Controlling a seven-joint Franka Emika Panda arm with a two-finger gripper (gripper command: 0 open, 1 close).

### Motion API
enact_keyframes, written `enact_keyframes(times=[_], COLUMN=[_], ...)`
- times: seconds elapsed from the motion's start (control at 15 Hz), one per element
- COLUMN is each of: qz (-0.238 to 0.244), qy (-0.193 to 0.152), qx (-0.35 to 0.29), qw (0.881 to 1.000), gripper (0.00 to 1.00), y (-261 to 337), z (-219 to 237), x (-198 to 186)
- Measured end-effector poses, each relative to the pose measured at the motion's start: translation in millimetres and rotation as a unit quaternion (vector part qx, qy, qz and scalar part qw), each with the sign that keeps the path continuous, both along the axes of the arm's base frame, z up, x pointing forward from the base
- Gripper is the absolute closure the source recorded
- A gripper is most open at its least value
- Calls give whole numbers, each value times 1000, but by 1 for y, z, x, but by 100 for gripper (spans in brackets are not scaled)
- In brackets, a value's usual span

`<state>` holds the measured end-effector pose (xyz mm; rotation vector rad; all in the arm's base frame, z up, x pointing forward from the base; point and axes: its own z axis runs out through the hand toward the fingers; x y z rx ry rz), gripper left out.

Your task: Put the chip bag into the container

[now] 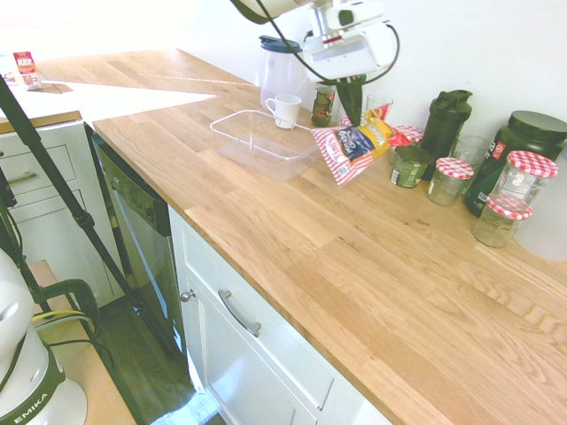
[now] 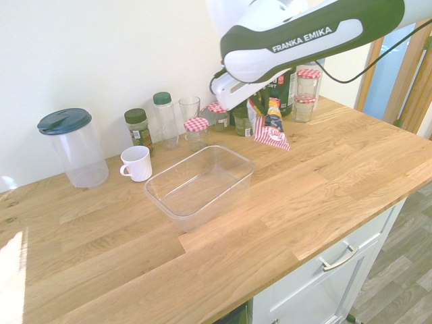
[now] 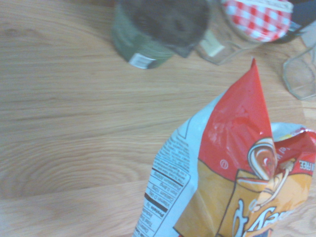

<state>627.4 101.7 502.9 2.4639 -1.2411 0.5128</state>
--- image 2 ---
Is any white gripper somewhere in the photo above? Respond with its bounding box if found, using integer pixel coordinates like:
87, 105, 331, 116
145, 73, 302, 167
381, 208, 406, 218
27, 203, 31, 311
209, 70, 263, 111

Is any red striped chip bag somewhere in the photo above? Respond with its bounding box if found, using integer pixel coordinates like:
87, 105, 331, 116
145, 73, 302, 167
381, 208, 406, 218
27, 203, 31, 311
246, 95, 292, 153

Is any clear rectangular plastic container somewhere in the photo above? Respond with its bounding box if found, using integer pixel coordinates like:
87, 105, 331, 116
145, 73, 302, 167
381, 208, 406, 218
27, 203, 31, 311
144, 144, 256, 234

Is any dark Vega protein tub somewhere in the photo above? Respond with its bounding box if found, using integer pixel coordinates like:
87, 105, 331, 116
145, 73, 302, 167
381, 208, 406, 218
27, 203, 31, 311
261, 65, 298, 118

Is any small green glass jar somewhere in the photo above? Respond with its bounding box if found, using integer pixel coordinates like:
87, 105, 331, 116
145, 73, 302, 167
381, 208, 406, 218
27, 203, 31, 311
232, 107, 254, 137

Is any glass jar red checkered lid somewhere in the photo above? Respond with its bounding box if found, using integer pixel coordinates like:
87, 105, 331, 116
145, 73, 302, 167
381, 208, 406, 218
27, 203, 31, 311
296, 68, 321, 101
292, 94, 317, 123
207, 101, 232, 132
183, 117, 210, 152

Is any clear drinking glass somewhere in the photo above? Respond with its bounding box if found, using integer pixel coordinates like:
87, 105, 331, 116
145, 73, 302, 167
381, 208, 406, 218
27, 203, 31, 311
178, 96, 201, 122

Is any clear bottle with green lid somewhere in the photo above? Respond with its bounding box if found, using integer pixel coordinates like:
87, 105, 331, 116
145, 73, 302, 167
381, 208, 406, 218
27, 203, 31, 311
152, 91, 180, 150

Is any spice jar with green lid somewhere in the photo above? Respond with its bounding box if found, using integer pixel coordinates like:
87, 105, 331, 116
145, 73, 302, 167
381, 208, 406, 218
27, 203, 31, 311
124, 107, 156, 157

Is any white ceramic mug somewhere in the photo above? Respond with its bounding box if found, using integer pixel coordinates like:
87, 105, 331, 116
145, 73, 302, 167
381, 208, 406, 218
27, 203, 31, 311
119, 145, 153, 183

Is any clear canister with blue lid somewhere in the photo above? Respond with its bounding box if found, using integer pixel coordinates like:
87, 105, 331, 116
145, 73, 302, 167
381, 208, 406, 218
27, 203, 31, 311
36, 107, 110, 189

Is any white cabinet drawer front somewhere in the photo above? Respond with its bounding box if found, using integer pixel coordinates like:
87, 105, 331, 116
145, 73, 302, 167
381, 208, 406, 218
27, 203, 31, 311
251, 198, 408, 324

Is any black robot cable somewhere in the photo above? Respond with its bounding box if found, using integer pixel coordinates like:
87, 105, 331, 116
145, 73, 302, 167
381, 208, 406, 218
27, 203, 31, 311
313, 18, 432, 84

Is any wooden door frame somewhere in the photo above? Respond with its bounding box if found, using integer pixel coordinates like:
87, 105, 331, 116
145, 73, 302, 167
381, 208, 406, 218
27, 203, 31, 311
354, 20, 432, 140

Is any silver drawer handle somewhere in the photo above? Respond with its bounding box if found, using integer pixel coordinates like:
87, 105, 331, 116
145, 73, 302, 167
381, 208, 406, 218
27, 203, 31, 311
318, 244, 360, 273

